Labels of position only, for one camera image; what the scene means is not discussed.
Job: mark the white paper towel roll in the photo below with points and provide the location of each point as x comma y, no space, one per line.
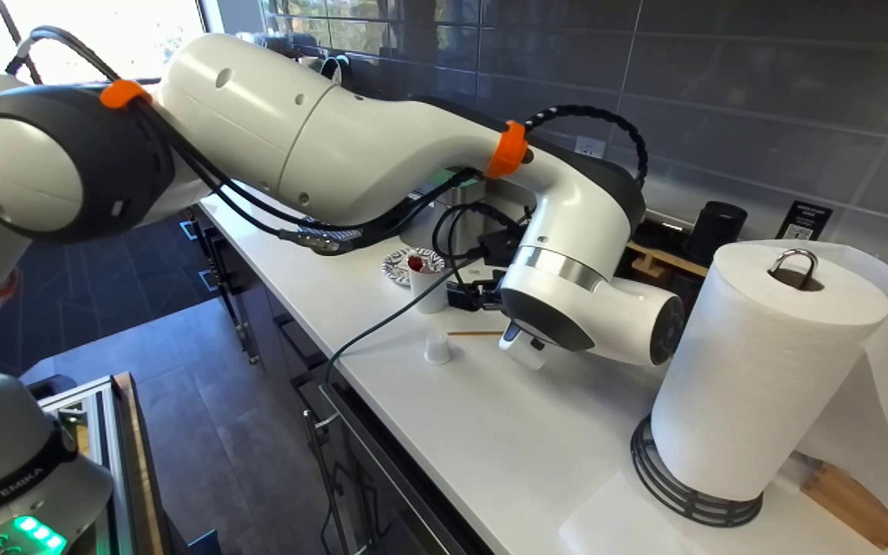
764,381

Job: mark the wooden block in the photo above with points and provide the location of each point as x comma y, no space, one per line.
850,503

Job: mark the small black framed sign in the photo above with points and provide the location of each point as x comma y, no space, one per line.
805,220

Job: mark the wooden countertop organizer box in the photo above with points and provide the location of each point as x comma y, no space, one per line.
661,263

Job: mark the dark wooden base cabinet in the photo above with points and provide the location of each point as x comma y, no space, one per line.
384,494

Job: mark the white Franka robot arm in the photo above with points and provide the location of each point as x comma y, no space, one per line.
292,134

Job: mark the aluminium profile base frame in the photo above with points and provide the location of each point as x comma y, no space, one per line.
95,422

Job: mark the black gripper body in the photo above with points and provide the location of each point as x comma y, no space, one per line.
492,297

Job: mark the large window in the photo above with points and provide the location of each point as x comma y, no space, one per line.
147,31

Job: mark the black cylindrical canister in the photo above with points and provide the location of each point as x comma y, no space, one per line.
718,231

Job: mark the small white round cap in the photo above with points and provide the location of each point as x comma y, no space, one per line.
438,351

